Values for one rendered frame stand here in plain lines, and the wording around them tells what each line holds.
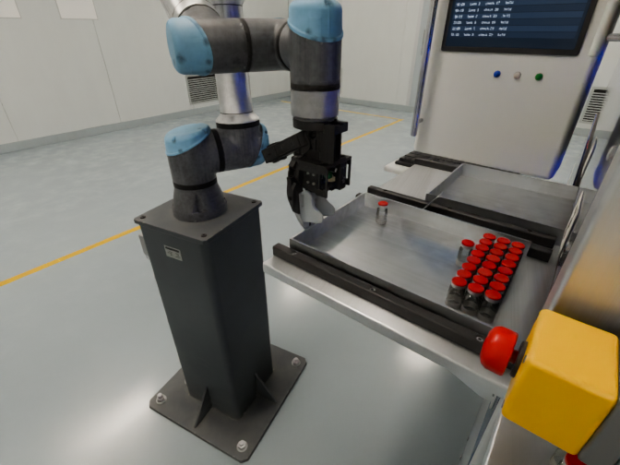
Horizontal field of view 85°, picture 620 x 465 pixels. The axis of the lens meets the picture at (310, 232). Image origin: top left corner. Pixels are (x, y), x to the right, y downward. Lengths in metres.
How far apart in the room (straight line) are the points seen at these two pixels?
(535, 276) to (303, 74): 0.50
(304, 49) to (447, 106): 0.96
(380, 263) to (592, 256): 0.34
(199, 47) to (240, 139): 0.41
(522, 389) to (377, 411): 1.17
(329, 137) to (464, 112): 0.92
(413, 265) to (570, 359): 0.35
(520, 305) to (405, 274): 0.17
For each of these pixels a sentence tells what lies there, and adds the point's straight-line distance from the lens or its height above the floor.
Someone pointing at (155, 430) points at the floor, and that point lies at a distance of 1.52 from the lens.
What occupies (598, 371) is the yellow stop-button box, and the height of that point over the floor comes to 1.03.
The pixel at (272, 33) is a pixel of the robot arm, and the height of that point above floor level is 1.23.
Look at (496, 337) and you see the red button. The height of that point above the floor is 1.01.
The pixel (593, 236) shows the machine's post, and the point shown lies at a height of 1.10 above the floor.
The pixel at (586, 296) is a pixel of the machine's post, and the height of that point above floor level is 1.04.
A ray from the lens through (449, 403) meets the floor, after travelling 1.56.
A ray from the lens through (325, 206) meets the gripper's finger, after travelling 0.63.
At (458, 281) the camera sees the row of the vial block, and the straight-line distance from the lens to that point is 0.53.
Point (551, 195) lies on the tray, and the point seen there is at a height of 0.88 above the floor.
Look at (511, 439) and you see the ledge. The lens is 0.45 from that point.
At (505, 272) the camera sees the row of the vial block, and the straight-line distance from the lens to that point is 0.58.
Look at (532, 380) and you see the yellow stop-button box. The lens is 0.32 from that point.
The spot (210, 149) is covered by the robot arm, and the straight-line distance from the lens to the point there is 0.92.
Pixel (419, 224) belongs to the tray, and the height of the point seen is 0.88.
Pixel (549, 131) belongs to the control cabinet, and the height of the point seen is 0.96.
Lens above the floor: 1.24
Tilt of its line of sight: 31 degrees down
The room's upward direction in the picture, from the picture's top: straight up
